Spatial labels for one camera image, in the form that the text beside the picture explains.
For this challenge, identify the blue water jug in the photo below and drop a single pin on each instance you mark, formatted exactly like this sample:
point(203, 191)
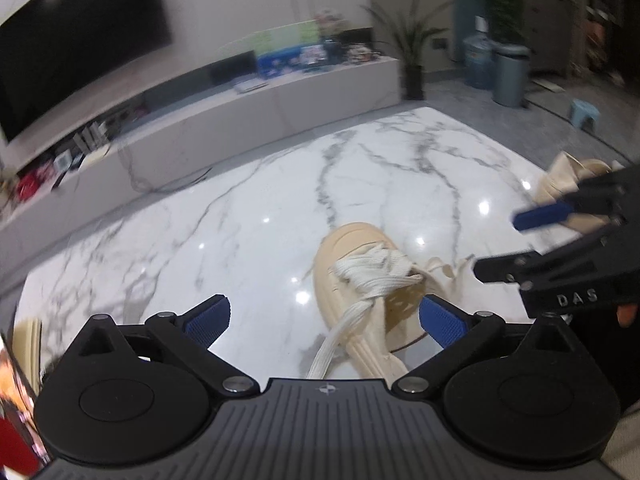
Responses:
point(479, 57)

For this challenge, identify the white wifi router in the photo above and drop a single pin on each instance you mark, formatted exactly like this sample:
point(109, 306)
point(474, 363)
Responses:
point(92, 138)

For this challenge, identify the grey trash bin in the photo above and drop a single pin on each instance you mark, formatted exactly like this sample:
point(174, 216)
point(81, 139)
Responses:
point(511, 74)

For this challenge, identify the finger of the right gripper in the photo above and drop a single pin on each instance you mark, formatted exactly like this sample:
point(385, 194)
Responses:
point(584, 210)
point(576, 262)

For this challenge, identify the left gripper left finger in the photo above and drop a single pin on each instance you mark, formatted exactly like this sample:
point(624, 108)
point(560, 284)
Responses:
point(184, 341)

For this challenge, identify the black wall television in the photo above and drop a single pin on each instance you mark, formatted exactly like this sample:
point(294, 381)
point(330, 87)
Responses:
point(53, 48)

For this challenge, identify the small blue plastic stool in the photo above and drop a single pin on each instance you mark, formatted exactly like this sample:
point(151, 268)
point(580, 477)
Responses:
point(583, 113)

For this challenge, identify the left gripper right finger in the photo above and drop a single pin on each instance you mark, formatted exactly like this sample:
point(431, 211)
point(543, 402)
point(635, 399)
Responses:
point(465, 338)

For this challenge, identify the grey marble TV cabinet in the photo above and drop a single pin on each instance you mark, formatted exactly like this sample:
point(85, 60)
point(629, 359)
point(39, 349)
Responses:
point(196, 135)

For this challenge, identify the white shoelace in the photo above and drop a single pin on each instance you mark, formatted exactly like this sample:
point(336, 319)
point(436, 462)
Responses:
point(360, 283)

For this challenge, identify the beige platform sneaker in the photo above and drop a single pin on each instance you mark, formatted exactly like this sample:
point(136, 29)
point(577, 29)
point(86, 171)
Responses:
point(403, 328)

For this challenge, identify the flower painting canvas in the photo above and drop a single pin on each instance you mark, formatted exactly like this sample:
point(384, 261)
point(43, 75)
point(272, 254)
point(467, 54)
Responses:
point(275, 51)

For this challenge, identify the potted green plant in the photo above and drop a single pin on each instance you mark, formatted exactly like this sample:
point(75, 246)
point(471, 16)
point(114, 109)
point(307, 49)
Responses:
point(409, 33)

